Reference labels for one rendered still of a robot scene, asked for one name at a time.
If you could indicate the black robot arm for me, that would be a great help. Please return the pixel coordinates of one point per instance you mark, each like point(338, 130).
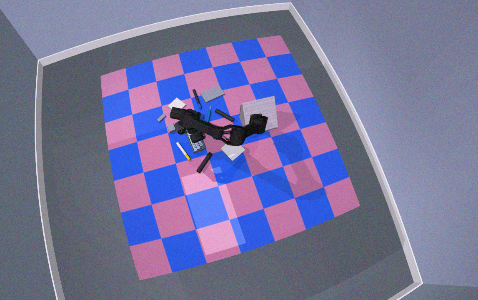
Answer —
point(191, 119)

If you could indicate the grey keyboard with white letter keys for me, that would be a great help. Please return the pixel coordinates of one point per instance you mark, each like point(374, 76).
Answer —
point(196, 147)

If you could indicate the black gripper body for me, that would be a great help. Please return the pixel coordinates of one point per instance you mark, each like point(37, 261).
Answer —
point(196, 137)

